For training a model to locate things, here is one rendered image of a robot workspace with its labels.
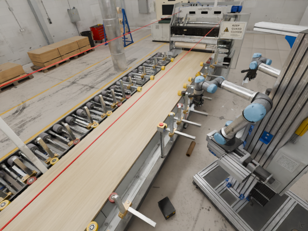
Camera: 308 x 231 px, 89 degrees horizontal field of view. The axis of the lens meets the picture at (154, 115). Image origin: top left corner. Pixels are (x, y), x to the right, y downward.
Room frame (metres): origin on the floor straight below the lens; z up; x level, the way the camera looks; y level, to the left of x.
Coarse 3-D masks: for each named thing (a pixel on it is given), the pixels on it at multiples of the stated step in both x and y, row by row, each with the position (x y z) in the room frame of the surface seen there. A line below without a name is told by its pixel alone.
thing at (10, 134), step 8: (216, 0) 4.18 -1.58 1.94; (0, 120) 0.96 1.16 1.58; (0, 128) 0.93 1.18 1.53; (8, 128) 0.96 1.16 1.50; (8, 136) 0.93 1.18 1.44; (16, 136) 0.96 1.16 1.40; (16, 144) 0.93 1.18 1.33; (24, 144) 0.96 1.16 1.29; (24, 152) 0.93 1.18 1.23; (32, 152) 0.97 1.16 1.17; (32, 160) 0.93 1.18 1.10; (40, 168) 0.93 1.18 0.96
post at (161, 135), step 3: (159, 132) 1.14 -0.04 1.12; (162, 132) 1.12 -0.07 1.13; (159, 135) 1.14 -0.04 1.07; (162, 135) 1.12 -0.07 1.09; (162, 138) 1.12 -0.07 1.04; (162, 141) 1.12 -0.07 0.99; (162, 144) 1.12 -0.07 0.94; (162, 147) 1.12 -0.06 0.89; (162, 150) 1.12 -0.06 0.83; (162, 153) 1.13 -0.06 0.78; (162, 156) 1.12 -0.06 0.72
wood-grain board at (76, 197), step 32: (192, 64) 3.32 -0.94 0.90; (160, 96) 2.15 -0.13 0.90; (96, 128) 1.51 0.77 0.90; (128, 128) 1.46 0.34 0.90; (64, 160) 1.05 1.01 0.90; (96, 160) 1.01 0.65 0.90; (128, 160) 0.98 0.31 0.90; (32, 192) 0.72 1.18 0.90; (64, 192) 0.69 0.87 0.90; (96, 192) 0.67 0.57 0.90; (0, 224) 0.48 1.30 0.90; (32, 224) 0.46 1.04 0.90; (64, 224) 0.44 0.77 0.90
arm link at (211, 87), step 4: (212, 80) 1.18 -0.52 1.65; (204, 84) 1.14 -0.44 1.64; (208, 84) 1.12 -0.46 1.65; (212, 84) 1.11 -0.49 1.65; (216, 84) 1.13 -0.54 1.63; (204, 88) 1.12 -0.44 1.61; (208, 88) 1.09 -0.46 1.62; (212, 88) 1.07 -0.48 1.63; (216, 88) 1.10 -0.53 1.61; (212, 92) 1.07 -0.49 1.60
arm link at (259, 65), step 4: (256, 60) 1.50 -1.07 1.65; (260, 60) 1.49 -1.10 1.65; (252, 64) 1.47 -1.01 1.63; (256, 64) 1.44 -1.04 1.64; (260, 64) 1.43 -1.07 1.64; (264, 64) 1.41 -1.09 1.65; (252, 68) 1.45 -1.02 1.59; (256, 68) 1.44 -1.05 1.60; (260, 68) 1.40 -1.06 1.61; (264, 68) 1.37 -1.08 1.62; (268, 68) 1.34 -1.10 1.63; (272, 68) 1.32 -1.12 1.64; (276, 68) 1.31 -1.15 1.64; (264, 72) 1.36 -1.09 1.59; (268, 72) 1.32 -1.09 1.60; (272, 72) 1.29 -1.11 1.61; (276, 72) 1.27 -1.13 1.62; (272, 76) 1.28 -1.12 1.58; (276, 76) 1.25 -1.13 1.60
